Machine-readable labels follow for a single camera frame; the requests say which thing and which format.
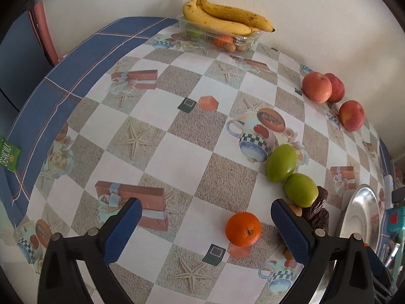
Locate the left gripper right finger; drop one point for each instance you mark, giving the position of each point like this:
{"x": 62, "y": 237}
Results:
{"x": 351, "y": 280}

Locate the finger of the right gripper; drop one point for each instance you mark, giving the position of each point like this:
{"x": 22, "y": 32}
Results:
{"x": 383, "y": 284}

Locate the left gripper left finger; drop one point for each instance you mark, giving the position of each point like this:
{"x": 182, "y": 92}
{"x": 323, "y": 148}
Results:
{"x": 60, "y": 278}

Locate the small longan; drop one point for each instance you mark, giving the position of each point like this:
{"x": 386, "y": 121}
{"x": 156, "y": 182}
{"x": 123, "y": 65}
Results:
{"x": 296, "y": 209}
{"x": 288, "y": 255}

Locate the large steel round tray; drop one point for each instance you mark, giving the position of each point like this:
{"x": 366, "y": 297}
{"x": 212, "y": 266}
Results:
{"x": 362, "y": 215}

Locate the teal box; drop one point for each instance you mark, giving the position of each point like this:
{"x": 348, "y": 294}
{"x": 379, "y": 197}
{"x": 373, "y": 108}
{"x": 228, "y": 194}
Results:
{"x": 396, "y": 221}

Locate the right green jujube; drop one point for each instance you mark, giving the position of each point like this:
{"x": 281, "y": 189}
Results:
{"x": 301, "y": 190}

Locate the green jujube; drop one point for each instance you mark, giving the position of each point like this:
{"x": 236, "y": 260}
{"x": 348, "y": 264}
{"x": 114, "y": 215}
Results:
{"x": 281, "y": 163}
{"x": 301, "y": 190}

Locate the green tea packet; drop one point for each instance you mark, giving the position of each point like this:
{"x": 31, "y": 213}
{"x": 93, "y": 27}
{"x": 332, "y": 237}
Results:
{"x": 9, "y": 155}

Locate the left green jujube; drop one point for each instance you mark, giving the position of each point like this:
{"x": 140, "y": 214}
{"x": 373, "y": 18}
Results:
{"x": 281, "y": 163}

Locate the right red apple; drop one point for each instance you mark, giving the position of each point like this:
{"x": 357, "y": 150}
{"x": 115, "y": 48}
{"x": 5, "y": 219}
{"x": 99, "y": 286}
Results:
{"x": 352, "y": 115}

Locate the red apple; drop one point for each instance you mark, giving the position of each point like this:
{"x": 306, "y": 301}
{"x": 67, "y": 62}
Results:
{"x": 338, "y": 88}
{"x": 352, "y": 115}

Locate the middle red apple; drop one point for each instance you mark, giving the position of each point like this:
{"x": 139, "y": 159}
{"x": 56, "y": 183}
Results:
{"x": 338, "y": 88}

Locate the pale pink apple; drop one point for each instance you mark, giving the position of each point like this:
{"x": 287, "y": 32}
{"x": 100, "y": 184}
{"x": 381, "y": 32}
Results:
{"x": 317, "y": 87}

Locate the checkered patterned tablecloth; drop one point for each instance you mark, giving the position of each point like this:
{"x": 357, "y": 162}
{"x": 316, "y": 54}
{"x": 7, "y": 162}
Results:
{"x": 139, "y": 104}

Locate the red chair back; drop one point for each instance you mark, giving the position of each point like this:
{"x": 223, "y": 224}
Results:
{"x": 41, "y": 31}

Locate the clear plastic fruit tray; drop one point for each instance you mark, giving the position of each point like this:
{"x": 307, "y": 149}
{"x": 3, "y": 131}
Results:
{"x": 211, "y": 37}

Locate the upper yellow banana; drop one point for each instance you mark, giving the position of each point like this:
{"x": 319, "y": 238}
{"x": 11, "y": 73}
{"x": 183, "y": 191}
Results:
{"x": 229, "y": 13}

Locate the yellow banana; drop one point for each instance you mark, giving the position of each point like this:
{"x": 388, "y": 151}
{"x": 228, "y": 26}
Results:
{"x": 192, "y": 12}
{"x": 229, "y": 13}

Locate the lower yellow banana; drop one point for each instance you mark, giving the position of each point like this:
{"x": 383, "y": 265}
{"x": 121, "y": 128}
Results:
{"x": 192, "y": 12}

